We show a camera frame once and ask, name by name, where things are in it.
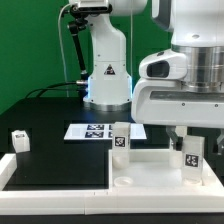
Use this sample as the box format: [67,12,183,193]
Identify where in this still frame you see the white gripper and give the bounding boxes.
[131,49,224,154]

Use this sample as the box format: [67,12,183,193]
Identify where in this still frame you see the white square tabletop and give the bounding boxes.
[109,149,224,197]

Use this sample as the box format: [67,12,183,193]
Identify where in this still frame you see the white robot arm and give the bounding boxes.
[84,0,224,144]

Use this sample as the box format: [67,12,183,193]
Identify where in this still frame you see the white U-shaped obstacle fence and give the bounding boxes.
[0,154,224,215]

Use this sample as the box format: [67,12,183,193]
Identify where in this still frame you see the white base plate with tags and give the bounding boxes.
[64,124,146,140]

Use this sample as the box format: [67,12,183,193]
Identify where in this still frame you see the grey cable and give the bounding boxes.
[57,3,73,98]

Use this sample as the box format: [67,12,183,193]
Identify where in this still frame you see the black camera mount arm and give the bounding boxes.
[68,21,88,79]

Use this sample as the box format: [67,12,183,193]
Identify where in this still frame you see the camera on mount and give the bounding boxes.
[69,0,112,14]

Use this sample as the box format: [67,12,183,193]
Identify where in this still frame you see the black cables on table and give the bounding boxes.
[25,79,90,99]

